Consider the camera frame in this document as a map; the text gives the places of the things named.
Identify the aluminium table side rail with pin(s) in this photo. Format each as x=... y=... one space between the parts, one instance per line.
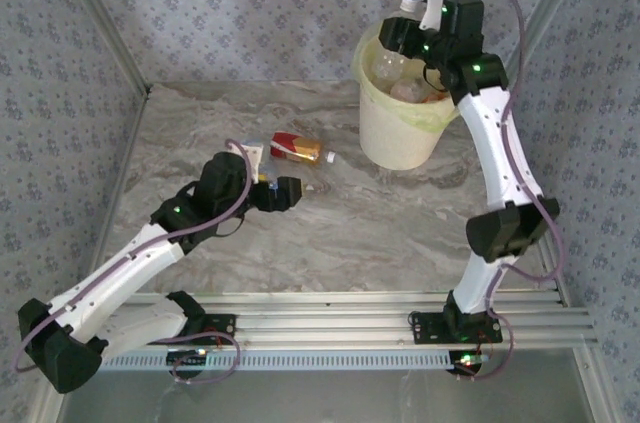
x=127 y=168
x=555 y=290

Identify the red gold label bottle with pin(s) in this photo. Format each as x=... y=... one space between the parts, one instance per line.
x=295 y=147

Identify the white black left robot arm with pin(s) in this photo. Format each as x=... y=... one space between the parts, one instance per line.
x=115 y=283

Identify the aluminium frame post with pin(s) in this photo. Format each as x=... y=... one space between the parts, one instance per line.
x=105 y=18
x=542 y=18

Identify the black controller board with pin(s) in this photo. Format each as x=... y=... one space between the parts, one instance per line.
x=465 y=363
x=187 y=358

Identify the aluminium frame leg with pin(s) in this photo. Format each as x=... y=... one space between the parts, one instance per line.
x=50 y=410
x=595 y=393

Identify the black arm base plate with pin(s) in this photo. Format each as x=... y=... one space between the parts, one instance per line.
x=425 y=328
x=225 y=325

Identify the clear bottle blue white label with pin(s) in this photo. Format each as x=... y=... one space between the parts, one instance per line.
x=273 y=186

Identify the aluminium extrusion rail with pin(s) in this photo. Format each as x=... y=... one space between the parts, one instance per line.
x=325 y=328
x=325 y=298

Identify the cream plastic bin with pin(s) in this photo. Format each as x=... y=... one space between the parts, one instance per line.
x=366 y=65

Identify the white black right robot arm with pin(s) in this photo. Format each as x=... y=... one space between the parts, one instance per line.
x=495 y=153

